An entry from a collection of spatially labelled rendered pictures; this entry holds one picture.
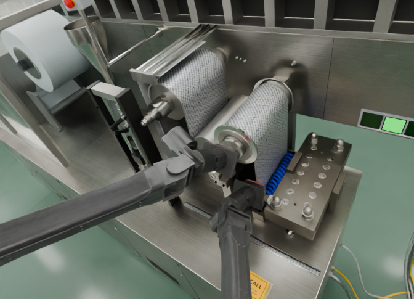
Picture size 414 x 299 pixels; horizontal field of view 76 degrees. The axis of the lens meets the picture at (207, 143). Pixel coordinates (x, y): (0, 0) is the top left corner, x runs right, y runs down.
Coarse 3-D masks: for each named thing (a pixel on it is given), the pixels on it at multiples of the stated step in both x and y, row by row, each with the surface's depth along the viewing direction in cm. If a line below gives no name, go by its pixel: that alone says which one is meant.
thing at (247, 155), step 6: (276, 84) 87; (282, 90) 86; (222, 132) 77; (228, 132) 75; (234, 132) 74; (222, 138) 79; (240, 138) 74; (246, 144) 74; (246, 150) 76; (246, 156) 78
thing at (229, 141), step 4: (228, 136) 76; (232, 136) 76; (224, 140) 76; (228, 140) 75; (232, 140) 75; (236, 140) 75; (224, 144) 77; (228, 144) 76; (232, 144) 75; (236, 144) 74; (240, 144) 75; (236, 148) 75; (240, 148) 74; (244, 148) 75; (240, 152) 75; (244, 152) 76; (240, 156) 76
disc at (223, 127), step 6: (222, 126) 76; (228, 126) 74; (234, 126) 73; (216, 132) 79; (240, 132) 73; (216, 138) 81; (246, 138) 73; (252, 144) 73; (252, 150) 75; (252, 156) 77; (240, 162) 82; (246, 162) 80; (252, 162) 79
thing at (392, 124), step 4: (388, 120) 81; (392, 120) 80; (396, 120) 79; (400, 120) 78; (384, 124) 82; (388, 124) 81; (392, 124) 81; (396, 124) 80; (400, 124) 79; (404, 124) 79; (384, 128) 83; (388, 128) 82; (392, 128) 81; (396, 128) 81; (400, 128) 80; (396, 132) 82; (400, 132) 81
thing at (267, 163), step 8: (280, 128) 88; (280, 136) 91; (272, 144) 86; (280, 144) 93; (264, 152) 82; (272, 152) 89; (280, 152) 96; (264, 160) 85; (272, 160) 91; (280, 160) 99; (256, 168) 81; (264, 168) 87; (272, 168) 94; (256, 176) 83; (264, 176) 89; (264, 184) 91
